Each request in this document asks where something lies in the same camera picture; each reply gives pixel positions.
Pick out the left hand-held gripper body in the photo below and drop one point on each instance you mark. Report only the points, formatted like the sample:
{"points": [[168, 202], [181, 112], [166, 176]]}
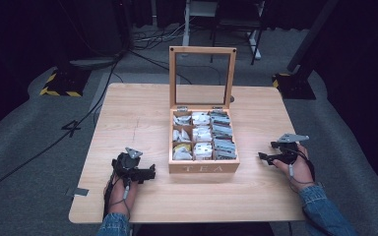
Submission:
{"points": [[127, 164]]}

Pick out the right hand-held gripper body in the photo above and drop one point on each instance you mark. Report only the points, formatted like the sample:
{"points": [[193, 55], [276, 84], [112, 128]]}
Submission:
{"points": [[288, 149]]}

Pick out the person's right hand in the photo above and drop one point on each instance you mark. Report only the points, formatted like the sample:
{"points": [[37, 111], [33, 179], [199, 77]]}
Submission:
{"points": [[300, 173]]}

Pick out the person's left hand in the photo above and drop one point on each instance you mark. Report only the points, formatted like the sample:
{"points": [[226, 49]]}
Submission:
{"points": [[119, 198]]}

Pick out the yellow tea bag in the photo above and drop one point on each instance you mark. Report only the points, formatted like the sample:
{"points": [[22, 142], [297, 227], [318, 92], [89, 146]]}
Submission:
{"points": [[181, 148]]}

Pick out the row of grey tea packets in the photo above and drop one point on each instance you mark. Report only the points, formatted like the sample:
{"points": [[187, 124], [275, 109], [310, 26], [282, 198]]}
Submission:
{"points": [[223, 137]]}

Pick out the wooden tea box, glass lid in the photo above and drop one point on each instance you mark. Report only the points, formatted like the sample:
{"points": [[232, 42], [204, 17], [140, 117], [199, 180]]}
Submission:
{"points": [[203, 167]]}

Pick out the yellow-black striped stand base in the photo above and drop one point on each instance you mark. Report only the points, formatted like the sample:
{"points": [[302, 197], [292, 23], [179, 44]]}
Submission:
{"points": [[64, 83], [292, 87]]}

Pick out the group of white tea bags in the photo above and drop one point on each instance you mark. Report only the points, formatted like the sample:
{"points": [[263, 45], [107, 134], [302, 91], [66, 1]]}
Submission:
{"points": [[202, 134]]}

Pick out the small round grey knob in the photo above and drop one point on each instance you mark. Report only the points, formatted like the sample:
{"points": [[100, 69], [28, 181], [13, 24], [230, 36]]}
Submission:
{"points": [[232, 98]]}

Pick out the slanted black stand beam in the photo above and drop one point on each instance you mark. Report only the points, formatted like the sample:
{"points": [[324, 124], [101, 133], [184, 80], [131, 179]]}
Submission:
{"points": [[311, 36]]}

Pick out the white metal stand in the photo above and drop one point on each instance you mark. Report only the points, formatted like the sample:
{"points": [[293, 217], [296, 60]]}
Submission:
{"points": [[187, 23]]}

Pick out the black metal frame stand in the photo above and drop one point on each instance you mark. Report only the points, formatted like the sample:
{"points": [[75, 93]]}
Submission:
{"points": [[234, 23]]}

